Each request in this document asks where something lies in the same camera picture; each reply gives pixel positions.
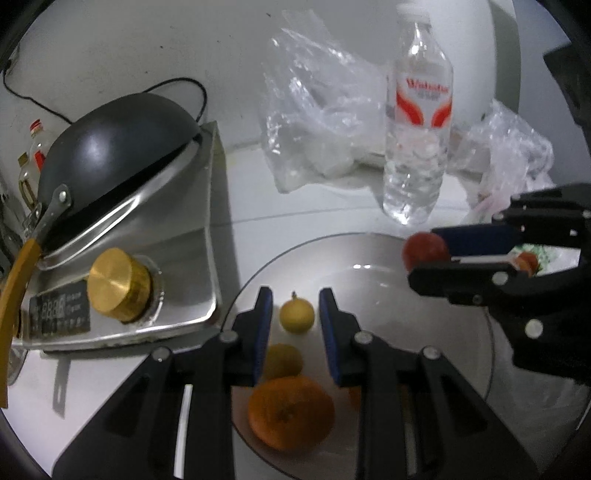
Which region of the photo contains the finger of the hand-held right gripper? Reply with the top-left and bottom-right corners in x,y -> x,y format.
409,261 -> 590,315
431,184 -> 590,257

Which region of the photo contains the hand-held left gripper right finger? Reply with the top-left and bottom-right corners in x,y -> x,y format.
318,287 -> 541,480

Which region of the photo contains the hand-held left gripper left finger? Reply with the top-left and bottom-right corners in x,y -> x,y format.
51,286 -> 273,480

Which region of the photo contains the yellow cherry tomato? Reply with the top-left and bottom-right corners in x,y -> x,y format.
279,291 -> 316,334
261,343 -> 304,381

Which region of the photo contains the red cherry tomato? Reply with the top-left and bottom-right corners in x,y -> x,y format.
517,251 -> 540,277
403,232 -> 451,273

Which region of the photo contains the white plate with dark rim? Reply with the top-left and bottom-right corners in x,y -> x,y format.
221,232 -> 495,480

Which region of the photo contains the printed clear plastic bag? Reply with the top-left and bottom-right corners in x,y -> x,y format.
455,99 -> 591,430

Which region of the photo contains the steel induction cooker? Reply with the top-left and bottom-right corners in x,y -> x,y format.
11,121 -> 222,356

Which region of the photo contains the clear water bottle red label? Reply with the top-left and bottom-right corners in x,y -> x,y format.
382,2 -> 454,225

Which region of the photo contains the crumpled clear plastic bag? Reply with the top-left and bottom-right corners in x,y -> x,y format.
261,9 -> 393,192

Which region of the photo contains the cooking oil bottle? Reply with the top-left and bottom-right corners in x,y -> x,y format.
17,154 -> 41,210

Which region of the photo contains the bottle with red label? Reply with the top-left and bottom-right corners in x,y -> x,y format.
28,119 -> 52,172

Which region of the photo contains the black wok with wooden handle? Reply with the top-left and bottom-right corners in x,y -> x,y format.
0,92 -> 204,409

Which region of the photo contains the black cooker power cable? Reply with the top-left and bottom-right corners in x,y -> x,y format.
2,55 -> 208,125

